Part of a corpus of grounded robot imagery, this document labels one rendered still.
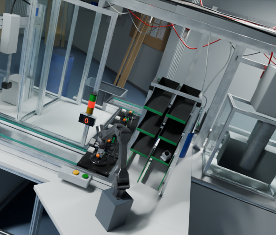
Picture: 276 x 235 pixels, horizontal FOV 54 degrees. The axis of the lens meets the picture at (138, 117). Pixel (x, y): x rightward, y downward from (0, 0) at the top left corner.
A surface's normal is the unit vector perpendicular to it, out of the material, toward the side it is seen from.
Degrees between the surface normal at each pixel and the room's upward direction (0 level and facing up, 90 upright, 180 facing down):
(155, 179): 45
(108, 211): 90
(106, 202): 90
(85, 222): 0
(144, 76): 90
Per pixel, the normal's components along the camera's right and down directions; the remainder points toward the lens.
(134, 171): -0.06, -0.44
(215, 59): -0.73, 0.06
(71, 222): 0.29, -0.88
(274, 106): -0.21, 0.33
